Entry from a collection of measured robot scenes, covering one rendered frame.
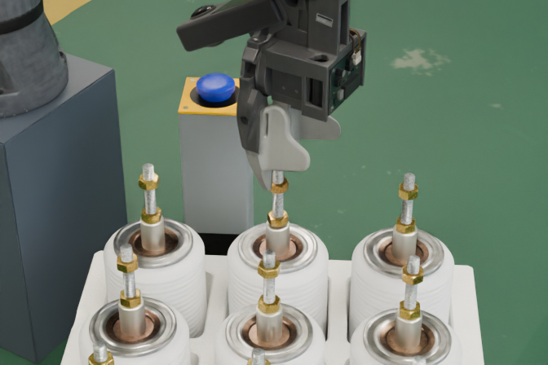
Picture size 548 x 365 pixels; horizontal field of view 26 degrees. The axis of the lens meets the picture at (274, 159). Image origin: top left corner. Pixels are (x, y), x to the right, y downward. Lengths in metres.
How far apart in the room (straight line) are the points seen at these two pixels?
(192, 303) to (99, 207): 0.27
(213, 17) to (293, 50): 0.08
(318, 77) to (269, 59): 0.05
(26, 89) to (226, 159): 0.22
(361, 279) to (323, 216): 0.48
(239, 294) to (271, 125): 0.19
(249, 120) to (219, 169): 0.26
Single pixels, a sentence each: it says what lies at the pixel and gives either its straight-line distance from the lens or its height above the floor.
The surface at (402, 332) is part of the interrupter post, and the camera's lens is 1.01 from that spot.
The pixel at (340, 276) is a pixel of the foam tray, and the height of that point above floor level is 0.18.
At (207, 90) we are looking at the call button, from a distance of 1.21.
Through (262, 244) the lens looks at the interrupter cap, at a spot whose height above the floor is 0.25.
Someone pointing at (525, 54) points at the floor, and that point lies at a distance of 2.00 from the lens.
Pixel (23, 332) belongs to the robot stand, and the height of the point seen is 0.04.
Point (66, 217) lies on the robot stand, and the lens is 1.33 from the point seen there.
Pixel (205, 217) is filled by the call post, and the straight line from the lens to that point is 1.28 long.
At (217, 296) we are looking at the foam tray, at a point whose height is 0.18.
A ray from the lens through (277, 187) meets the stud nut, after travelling 1.07.
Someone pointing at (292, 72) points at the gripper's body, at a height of 0.47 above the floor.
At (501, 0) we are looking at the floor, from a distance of 2.17.
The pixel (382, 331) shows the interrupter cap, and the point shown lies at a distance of 1.03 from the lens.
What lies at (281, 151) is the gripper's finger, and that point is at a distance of 1.01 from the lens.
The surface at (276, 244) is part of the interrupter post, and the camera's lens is 1.10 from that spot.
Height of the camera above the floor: 0.95
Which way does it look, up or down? 34 degrees down
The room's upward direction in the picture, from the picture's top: straight up
